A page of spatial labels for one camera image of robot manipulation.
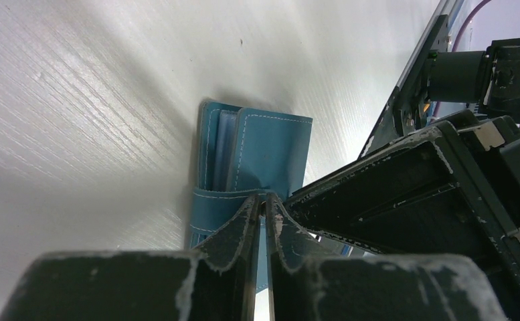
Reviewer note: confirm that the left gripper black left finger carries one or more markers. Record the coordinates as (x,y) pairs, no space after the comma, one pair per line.
(214,281)

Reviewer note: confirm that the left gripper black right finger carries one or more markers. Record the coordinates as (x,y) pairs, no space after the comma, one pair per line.
(307,282)

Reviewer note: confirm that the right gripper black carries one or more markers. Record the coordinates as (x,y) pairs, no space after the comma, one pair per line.
(451,187)

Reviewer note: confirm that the teal card holder wallet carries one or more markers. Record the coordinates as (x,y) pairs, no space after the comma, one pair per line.
(244,151)

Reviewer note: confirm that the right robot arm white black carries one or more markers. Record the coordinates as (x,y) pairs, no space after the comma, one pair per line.
(488,79)

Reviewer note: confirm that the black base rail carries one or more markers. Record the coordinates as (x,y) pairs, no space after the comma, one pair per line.
(391,123)

